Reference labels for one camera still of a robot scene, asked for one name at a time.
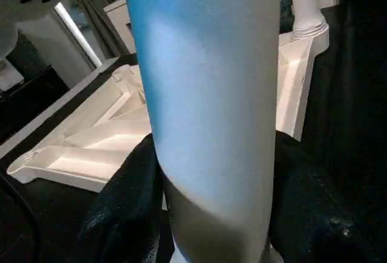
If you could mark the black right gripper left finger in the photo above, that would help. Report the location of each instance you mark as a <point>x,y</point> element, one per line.
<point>121,220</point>

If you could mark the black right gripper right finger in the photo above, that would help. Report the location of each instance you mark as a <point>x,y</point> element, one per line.
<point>326,214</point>

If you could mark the white plastic table top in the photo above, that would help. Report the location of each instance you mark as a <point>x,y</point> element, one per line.
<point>97,136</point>

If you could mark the white plastic table leg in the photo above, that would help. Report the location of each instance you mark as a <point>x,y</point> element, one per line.
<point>211,94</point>
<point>305,3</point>

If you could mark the black work mat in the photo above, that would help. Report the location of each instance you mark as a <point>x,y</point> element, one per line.
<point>351,124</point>

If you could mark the white side table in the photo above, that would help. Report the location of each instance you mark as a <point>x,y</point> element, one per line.
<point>72,97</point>

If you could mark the white glass door cabinet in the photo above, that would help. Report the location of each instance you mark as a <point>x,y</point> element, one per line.
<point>121,27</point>

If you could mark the dark grey curtain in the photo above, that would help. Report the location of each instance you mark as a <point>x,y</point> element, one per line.
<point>97,15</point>

